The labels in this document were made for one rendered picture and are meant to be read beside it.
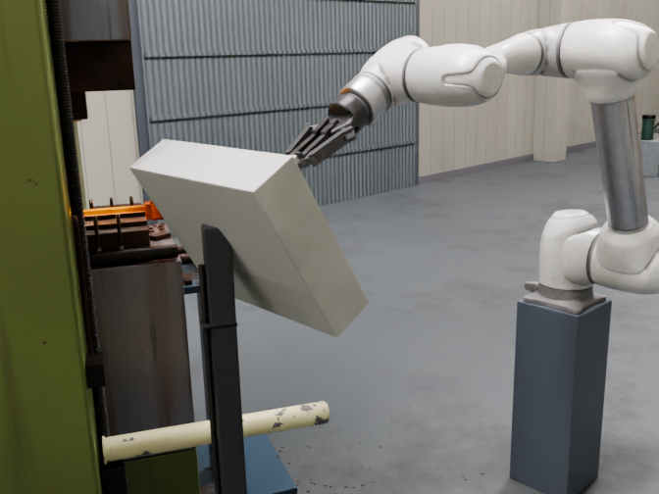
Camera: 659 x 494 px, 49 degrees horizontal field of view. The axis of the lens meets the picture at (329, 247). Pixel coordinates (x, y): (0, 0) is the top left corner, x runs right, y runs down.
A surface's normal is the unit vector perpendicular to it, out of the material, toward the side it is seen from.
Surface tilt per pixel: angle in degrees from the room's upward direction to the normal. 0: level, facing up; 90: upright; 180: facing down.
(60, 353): 90
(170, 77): 90
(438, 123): 90
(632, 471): 0
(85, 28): 90
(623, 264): 109
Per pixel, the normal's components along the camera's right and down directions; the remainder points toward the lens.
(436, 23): 0.69, 0.17
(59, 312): 0.30, 0.24
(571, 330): -0.73, 0.19
